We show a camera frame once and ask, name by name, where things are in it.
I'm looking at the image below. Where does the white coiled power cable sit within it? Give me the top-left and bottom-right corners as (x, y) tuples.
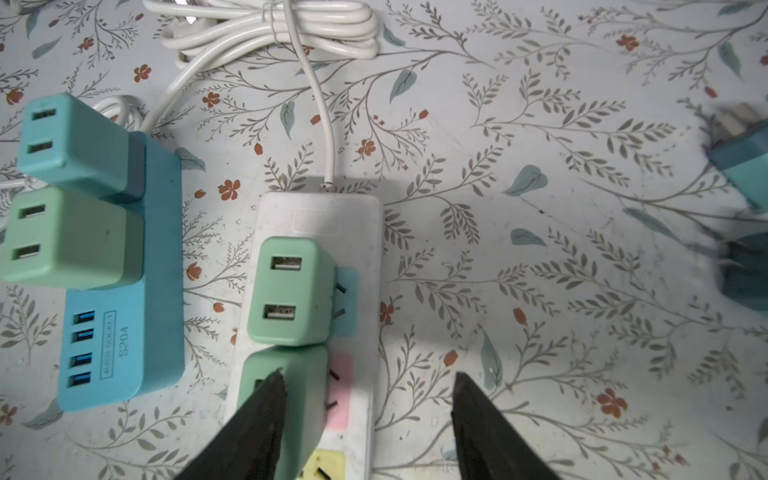
(89, 0), (380, 187)

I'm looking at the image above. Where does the teal charger cube top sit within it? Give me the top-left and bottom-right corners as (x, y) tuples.
(709, 103), (767, 213)

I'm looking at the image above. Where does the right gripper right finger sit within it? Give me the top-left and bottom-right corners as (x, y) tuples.
(451, 372), (558, 480)

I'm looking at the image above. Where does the teal power strip with USB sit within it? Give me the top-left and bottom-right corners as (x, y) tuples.
(57, 132), (184, 412)

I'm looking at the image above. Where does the white multicolour power strip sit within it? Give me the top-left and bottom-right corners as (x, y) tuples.
(223, 192), (383, 479)

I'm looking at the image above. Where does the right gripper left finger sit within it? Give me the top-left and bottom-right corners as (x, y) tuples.
(177, 370), (287, 480)

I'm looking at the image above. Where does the green charger cube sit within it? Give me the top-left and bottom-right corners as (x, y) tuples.
(1, 187), (144, 290)
(237, 344), (329, 479)
(247, 236), (336, 347)

